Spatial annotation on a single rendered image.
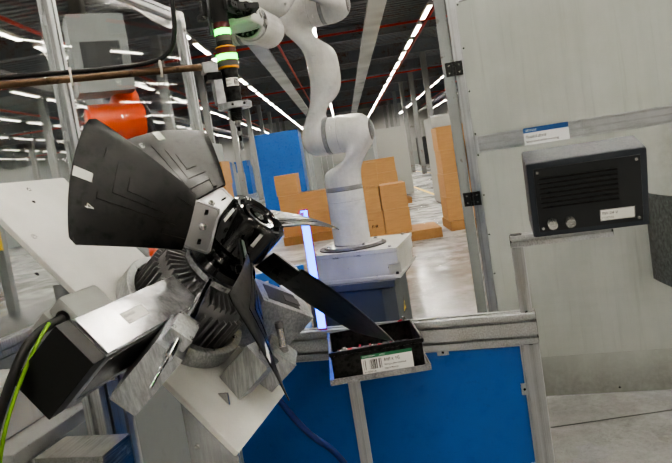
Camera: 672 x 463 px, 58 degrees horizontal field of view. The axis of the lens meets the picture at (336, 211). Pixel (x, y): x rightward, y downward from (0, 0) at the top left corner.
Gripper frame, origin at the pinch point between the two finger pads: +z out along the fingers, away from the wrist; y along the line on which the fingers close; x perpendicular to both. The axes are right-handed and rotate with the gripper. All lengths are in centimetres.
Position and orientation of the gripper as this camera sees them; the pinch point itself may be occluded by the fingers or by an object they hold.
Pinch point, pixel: (216, 7)
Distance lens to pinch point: 132.0
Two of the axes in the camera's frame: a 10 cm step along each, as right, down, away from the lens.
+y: -9.6, 1.3, 2.5
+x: -1.6, -9.8, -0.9
